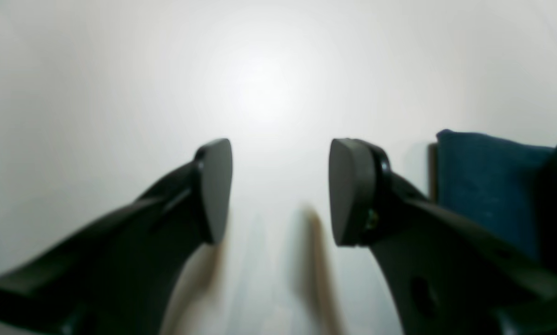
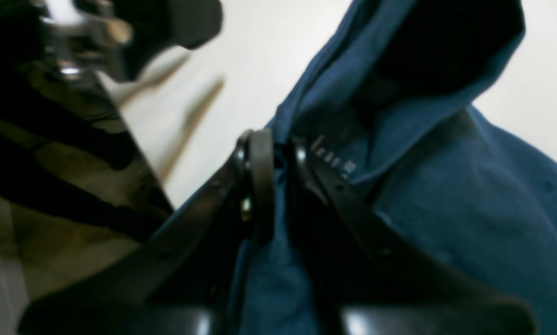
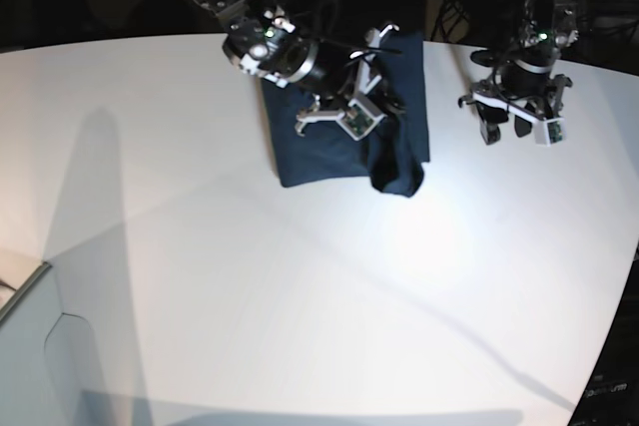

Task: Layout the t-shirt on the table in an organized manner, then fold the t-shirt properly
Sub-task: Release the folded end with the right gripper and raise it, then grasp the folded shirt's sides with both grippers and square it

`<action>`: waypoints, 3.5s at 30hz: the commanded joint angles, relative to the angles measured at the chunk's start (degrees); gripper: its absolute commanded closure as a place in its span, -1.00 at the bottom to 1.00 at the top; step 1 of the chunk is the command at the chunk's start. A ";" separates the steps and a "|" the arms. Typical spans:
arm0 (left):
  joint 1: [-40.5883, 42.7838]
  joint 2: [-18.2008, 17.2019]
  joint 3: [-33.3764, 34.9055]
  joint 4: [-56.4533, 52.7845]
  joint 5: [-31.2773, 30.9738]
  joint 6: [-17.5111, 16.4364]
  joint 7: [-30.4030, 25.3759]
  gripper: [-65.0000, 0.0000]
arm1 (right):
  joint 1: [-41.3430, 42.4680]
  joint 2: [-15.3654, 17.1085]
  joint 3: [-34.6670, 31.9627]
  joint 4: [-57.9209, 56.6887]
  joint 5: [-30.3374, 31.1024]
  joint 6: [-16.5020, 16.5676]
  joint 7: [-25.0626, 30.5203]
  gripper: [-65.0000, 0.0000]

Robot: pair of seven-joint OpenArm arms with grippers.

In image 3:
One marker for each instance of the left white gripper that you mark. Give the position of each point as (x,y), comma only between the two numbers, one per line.
(538,115)

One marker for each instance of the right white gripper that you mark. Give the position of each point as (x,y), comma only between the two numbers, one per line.
(363,79)

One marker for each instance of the dark blue t-shirt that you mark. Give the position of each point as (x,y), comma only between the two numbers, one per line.
(391,156)

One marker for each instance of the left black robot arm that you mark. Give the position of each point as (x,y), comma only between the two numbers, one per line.
(521,85)

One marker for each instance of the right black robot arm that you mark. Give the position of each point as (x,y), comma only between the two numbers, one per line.
(266,40)

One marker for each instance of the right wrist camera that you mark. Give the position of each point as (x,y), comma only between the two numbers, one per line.
(360,118)

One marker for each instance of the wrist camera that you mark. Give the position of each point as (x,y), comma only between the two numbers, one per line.
(549,132)
(360,118)

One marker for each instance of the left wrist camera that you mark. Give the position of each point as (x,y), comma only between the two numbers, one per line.
(549,132)

